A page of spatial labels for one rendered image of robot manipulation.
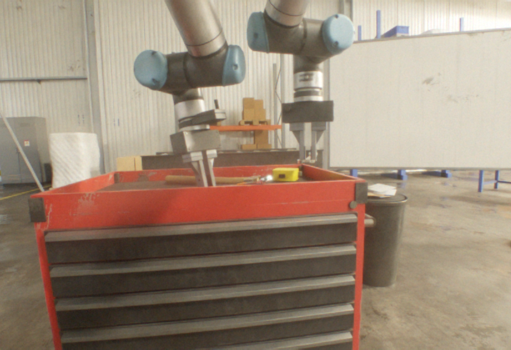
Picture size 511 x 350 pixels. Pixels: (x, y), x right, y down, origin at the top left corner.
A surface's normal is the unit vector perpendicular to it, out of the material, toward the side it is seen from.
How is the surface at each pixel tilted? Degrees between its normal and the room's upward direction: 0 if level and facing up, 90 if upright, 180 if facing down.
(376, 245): 94
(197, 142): 80
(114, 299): 14
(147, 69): 90
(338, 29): 90
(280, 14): 137
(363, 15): 90
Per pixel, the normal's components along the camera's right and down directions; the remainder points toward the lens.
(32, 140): 0.13, 0.12
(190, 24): -0.08, 0.85
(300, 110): -0.28, 0.13
